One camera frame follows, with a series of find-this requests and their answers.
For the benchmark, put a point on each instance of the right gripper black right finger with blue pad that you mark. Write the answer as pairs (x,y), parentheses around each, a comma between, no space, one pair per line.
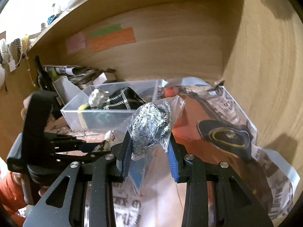
(213,192)

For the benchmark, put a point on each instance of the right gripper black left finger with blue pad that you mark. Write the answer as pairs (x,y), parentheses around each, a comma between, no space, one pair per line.
(63,204)

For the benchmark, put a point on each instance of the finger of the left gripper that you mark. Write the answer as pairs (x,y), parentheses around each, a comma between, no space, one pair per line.
(61,160)
(66,143)

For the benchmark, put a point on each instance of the white cloth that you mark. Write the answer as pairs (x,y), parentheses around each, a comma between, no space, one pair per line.
(97,98)

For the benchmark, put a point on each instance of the black pouch with silver chain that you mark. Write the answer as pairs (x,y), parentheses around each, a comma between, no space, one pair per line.
(123,99)

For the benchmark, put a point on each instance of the grey sock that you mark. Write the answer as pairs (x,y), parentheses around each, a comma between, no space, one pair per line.
(151,125)

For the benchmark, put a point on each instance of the person's hand orange sleeve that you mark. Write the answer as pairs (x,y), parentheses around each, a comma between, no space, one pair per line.
(12,196)

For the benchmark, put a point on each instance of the vintage newspaper print mat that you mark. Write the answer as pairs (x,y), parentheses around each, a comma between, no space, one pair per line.
(60,126)

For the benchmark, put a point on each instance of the yellow green sponge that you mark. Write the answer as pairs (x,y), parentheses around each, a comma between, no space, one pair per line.
(84,117)

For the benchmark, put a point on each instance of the colourful patterned cloth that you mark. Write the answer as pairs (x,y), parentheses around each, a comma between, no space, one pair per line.
(110,139)

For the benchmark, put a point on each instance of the white paper box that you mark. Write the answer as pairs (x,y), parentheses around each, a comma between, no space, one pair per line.
(66,89)

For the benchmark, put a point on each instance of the clear plastic storage box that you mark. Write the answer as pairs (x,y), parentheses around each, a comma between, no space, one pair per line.
(104,120)

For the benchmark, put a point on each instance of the dark wine bottle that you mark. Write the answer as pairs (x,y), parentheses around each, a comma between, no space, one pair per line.
(43,78)

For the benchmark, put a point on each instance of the stack of magazines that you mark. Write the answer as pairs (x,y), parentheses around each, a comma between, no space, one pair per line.
(77,75)

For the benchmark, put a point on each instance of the orange car poster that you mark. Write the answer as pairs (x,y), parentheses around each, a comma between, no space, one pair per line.
(215,128)

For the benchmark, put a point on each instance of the white fluffy pompom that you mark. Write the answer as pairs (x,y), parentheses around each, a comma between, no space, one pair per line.
(2,76)

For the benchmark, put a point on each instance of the pink sticky note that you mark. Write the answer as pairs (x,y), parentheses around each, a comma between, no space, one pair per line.
(76,43)

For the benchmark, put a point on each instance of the green sticky note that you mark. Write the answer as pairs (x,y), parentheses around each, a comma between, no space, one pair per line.
(105,30)

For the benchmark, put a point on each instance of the orange sticky note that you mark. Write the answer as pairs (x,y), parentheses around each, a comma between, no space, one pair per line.
(113,39)

